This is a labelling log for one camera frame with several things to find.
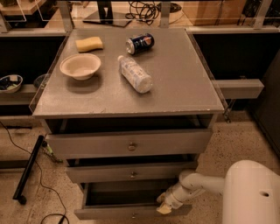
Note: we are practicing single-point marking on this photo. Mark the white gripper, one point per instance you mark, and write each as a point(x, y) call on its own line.
point(172, 199)

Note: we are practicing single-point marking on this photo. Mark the grey drawer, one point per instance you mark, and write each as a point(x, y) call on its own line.
point(126, 172)
point(125, 199)
point(128, 144)

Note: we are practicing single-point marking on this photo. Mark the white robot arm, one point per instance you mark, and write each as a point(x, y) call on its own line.
point(250, 192)

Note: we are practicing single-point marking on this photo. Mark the grey drawer cabinet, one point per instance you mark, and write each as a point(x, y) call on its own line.
point(182, 96)

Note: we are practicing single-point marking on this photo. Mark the grey metal side beam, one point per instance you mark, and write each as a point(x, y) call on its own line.
point(239, 89)

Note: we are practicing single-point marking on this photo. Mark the clear plastic water bottle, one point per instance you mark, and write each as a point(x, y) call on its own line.
point(135, 75)

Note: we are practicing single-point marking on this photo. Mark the black bar on floor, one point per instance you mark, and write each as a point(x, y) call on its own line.
point(18, 194)

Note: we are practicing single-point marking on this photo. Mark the white paper bowl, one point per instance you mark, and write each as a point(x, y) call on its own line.
point(81, 66)

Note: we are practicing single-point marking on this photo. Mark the blue pepsi can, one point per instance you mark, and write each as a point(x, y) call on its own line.
point(139, 43)

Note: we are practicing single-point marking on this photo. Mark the yellow sponge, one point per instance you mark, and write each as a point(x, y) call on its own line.
point(88, 44)

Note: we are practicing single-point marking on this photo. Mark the bowl with dark items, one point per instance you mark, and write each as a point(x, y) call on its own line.
point(10, 83)

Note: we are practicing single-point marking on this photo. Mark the black monitor stand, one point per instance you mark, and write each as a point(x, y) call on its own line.
point(105, 16)

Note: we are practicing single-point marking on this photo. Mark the cardboard box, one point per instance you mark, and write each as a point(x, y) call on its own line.
point(216, 12)

